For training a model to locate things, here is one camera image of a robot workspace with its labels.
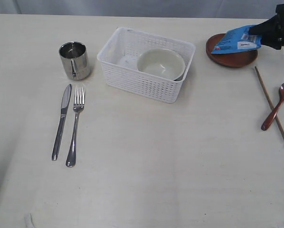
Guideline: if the silver fork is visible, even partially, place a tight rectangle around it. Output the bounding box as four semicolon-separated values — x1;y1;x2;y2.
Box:
66;87;85;167

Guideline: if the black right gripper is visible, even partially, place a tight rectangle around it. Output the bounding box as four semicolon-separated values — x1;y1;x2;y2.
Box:
248;4;284;50

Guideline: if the shiny steel cup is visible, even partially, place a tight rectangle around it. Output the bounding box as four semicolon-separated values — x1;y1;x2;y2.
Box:
59;41;91;80

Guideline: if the brown wooden plate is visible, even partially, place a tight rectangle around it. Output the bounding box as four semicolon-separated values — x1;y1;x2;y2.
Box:
206;33;258;68

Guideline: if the reddish wooden spoon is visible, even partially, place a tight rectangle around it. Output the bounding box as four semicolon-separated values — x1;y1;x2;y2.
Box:
261;83;284;131

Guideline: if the white bowl dark inside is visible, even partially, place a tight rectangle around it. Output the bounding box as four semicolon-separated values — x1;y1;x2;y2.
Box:
137;48;186;81

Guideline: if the wooden chopstick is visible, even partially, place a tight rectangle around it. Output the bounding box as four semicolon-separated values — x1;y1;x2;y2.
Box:
254;66;284;140

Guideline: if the silver table knife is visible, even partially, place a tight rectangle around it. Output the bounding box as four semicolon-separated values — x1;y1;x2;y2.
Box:
51;84;72;161

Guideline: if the white perforated plastic basket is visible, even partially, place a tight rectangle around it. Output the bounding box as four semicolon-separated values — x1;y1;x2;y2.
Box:
97;27;196;104

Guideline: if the blue tissue packet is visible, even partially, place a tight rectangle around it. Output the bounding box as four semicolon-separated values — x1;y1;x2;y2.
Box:
211;25;262;54

